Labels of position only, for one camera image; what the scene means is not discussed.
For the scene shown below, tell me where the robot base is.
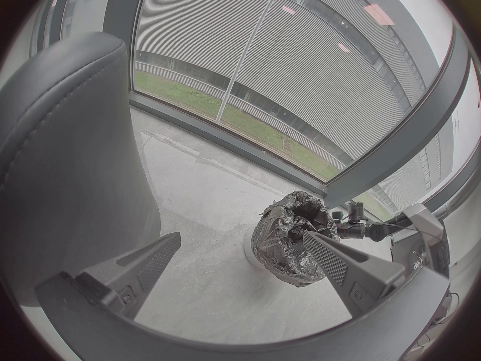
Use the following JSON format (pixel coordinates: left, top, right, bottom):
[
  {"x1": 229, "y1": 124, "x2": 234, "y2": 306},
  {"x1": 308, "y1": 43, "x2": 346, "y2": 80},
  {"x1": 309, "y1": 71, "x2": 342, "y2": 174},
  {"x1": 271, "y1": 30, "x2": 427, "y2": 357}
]
[{"x1": 391, "y1": 233, "x2": 451, "y2": 277}]

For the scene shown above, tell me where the white trash bin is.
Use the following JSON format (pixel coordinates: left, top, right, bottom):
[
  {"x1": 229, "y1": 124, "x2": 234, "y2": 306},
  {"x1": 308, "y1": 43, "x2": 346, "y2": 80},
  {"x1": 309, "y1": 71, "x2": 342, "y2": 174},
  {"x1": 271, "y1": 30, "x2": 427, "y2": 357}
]
[{"x1": 244, "y1": 235, "x2": 264, "y2": 272}]

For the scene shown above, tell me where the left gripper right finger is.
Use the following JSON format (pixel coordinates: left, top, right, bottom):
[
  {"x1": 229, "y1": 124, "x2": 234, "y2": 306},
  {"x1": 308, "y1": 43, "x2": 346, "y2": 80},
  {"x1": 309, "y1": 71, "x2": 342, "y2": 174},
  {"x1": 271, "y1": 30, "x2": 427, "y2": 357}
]
[{"x1": 303, "y1": 231, "x2": 406, "y2": 318}]

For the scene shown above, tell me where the window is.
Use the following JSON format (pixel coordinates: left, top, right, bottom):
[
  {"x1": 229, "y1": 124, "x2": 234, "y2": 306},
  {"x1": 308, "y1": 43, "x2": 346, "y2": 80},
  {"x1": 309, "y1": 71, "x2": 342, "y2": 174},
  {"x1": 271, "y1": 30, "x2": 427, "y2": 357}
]
[{"x1": 30, "y1": 0, "x2": 481, "y2": 236}]

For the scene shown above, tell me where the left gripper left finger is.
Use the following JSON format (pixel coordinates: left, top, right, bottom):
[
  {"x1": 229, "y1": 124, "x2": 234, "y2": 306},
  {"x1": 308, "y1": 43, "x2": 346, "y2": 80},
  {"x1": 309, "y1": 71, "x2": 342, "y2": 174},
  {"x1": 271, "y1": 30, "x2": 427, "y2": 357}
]
[{"x1": 75, "y1": 232, "x2": 182, "y2": 319}]

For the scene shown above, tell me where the black plastic bag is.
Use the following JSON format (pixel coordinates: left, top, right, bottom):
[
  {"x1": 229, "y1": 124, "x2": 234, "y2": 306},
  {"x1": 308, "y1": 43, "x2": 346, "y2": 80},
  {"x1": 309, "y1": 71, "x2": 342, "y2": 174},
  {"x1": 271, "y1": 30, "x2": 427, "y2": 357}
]
[{"x1": 251, "y1": 191, "x2": 340, "y2": 288}]

